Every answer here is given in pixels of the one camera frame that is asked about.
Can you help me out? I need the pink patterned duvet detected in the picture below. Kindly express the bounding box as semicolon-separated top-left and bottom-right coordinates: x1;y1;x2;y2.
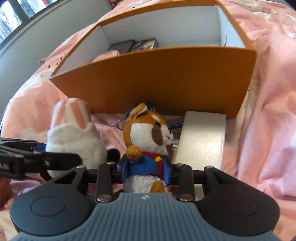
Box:
1;1;295;240

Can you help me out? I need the orange cardboard storage box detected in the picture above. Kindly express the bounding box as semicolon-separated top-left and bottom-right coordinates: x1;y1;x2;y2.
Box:
50;1;256;118

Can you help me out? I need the dark illustrated card box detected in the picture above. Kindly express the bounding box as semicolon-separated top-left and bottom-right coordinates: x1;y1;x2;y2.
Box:
131;38;159;52

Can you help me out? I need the brown fox plush blue outfit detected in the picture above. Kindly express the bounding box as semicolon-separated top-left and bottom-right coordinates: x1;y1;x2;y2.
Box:
122;103;178;196

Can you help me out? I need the blue white paper tag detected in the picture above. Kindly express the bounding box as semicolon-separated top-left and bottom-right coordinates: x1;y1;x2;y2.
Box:
166;115;184;148

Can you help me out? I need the dark grey gift box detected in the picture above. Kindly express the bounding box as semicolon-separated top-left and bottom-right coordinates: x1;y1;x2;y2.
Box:
107;40;135;54

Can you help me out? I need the window with dark frame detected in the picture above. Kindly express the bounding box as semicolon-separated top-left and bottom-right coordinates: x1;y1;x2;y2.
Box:
1;0;67;54

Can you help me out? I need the pink mini backpack pouch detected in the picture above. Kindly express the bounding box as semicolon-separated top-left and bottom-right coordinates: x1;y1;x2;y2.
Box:
93;50;119;62

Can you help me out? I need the left hand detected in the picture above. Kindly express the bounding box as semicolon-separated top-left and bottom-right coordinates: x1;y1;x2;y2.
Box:
0;178;12;210

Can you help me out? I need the white rectangular box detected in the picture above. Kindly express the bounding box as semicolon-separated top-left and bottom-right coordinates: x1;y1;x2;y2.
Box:
174;111;226;170

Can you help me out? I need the white pink striped bunny plush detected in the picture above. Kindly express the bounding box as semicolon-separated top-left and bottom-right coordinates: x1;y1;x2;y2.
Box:
46;98;120;169

